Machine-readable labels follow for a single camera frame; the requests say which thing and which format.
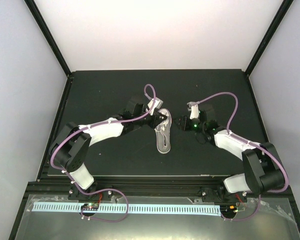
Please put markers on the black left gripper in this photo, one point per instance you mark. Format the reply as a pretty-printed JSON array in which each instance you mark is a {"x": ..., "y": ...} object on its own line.
[{"x": 157, "y": 120}]

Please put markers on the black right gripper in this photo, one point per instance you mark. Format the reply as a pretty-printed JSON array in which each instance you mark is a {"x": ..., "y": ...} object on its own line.
[{"x": 184, "y": 121}]

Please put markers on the grey canvas sneaker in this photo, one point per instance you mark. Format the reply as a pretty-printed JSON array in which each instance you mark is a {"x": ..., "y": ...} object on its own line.
[{"x": 163, "y": 141}]

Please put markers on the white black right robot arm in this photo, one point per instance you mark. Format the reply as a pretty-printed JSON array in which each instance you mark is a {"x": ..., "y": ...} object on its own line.
[{"x": 262, "y": 168}]

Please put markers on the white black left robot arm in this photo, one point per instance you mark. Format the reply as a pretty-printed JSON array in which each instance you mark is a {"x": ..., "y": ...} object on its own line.
[{"x": 69, "y": 150}]

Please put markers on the right controller circuit board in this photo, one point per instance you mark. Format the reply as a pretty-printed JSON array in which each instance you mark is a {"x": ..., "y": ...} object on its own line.
[{"x": 233, "y": 209}]

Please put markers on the controller circuit board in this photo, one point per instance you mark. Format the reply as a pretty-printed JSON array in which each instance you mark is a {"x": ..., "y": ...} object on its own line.
[
  {"x": 90, "y": 207},
  {"x": 233, "y": 209}
]

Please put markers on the left controller circuit board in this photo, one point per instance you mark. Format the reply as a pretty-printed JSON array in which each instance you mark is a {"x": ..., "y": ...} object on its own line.
[{"x": 90, "y": 207}]

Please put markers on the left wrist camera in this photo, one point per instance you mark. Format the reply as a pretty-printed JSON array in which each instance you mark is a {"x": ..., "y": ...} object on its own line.
[{"x": 154, "y": 104}]

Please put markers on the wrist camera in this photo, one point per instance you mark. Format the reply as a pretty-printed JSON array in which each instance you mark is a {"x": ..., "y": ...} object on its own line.
[
  {"x": 193, "y": 108},
  {"x": 154, "y": 104}
]

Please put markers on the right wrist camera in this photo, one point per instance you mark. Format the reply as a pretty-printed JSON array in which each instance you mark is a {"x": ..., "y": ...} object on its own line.
[{"x": 193, "y": 108}]

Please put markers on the light blue slotted cable duct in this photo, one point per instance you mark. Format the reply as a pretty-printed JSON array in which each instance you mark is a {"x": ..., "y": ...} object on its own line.
[{"x": 122, "y": 208}]

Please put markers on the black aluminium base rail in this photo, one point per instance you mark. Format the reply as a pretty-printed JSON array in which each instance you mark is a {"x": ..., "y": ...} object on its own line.
[{"x": 208, "y": 189}]

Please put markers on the black left frame post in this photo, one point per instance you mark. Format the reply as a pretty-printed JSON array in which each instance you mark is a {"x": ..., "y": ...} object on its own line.
[{"x": 39, "y": 19}]

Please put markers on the black frame post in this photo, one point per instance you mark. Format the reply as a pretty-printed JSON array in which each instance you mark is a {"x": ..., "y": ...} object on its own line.
[
  {"x": 271, "y": 30},
  {"x": 39, "y": 19}
]

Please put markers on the black right frame post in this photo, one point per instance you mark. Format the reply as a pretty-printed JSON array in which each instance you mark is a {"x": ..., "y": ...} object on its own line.
[{"x": 271, "y": 30}]

